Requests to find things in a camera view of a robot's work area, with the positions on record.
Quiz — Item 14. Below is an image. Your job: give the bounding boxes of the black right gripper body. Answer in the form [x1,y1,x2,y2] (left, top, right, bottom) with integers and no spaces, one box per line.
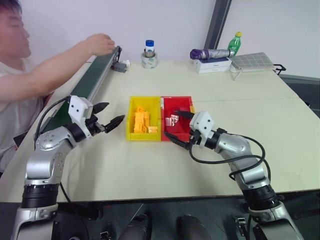
[188,128,202,147]

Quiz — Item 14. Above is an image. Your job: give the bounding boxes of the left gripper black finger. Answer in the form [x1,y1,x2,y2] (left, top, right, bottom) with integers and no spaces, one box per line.
[103,114,126,134]
[92,101,110,114]

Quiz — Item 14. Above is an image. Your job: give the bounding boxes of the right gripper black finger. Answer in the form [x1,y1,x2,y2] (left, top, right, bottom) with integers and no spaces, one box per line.
[174,109,196,121]
[163,132,192,151]

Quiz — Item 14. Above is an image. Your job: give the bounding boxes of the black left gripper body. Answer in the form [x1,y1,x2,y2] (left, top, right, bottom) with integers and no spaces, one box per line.
[84,113,108,137]

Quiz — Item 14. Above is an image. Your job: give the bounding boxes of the person's right hand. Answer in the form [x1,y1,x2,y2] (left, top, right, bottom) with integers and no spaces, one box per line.
[86,33,116,56]

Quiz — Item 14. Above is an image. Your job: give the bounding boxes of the red plastic bin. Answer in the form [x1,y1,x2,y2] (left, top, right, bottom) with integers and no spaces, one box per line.
[159,95,197,143]

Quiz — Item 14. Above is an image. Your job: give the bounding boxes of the yellow plastic bin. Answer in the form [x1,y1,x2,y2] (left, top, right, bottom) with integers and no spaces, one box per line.
[124,95,163,142]

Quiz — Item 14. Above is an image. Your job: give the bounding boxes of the yellow plastic pieces pile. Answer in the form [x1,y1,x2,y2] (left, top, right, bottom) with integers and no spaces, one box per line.
[131,105,152,134]

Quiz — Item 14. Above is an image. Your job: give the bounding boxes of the white flat box red print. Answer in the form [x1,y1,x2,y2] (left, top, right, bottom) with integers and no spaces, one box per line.
[197,64,231,75]

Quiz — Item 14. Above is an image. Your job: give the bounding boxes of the white flat box blue top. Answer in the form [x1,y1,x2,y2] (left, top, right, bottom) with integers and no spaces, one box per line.
[192,56,233,68]

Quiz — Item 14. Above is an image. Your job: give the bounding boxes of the white tape roll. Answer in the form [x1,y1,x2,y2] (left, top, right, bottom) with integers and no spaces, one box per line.
[140,51,159,70]

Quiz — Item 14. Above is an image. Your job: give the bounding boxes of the purple grey folded umbrella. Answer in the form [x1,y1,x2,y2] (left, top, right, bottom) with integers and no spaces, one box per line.
[189,48,239,61]

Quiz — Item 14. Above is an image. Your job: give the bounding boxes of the white bottle blue cap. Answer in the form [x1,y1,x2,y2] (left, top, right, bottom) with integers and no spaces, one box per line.
[144,39,156,58]

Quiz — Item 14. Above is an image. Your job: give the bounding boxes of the person in white shirt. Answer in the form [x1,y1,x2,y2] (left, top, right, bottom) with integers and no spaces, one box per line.
[0,0,55,173]

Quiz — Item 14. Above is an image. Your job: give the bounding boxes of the grey checked pad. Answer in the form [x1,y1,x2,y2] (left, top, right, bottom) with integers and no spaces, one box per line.
[231,51,276,74]

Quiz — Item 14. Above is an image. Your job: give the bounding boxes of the green plastic bottle yellow cap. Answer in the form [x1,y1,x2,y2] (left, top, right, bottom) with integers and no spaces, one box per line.
[227,31,244,57]

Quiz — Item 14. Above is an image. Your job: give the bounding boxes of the dark grey metal pillar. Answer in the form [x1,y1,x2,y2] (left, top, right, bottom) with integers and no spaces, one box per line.
[203,0,233,51]

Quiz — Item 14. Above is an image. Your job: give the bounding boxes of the silver black buckle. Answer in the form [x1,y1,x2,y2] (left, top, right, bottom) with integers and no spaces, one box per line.
[235,216,246,236]

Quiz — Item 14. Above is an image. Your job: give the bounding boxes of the dark grey side table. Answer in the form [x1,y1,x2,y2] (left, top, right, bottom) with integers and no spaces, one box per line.
[278,73,320,116]

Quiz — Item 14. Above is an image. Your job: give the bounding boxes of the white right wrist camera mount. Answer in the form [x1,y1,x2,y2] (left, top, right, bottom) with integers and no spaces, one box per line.
[189,111,215,149]

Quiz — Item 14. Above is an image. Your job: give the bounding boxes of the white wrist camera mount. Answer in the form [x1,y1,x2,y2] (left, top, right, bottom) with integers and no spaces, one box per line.
[189,111,215,149]
[67,95,95,138]

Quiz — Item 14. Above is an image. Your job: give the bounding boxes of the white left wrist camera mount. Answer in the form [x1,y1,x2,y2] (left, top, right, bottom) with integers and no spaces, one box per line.
[67,95,95,138]

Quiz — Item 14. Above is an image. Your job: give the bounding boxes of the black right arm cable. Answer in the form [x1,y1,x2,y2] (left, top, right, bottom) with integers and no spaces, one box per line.
[188,134,273,182]

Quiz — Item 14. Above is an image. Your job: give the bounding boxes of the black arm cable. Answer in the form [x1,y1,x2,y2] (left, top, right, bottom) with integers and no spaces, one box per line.
[33,96,73,151]
[188,134,273,182]

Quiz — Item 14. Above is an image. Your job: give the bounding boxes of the green conveyor belt silver frame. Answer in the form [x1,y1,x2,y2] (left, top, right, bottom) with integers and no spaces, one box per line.
[37,45,123,136]

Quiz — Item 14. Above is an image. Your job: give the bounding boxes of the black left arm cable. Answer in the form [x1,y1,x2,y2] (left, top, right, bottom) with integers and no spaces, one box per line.
[33,96,73,151]

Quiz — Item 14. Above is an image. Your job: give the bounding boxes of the black metal frame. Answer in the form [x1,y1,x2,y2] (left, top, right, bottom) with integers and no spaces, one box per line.
[273,63,287,75]

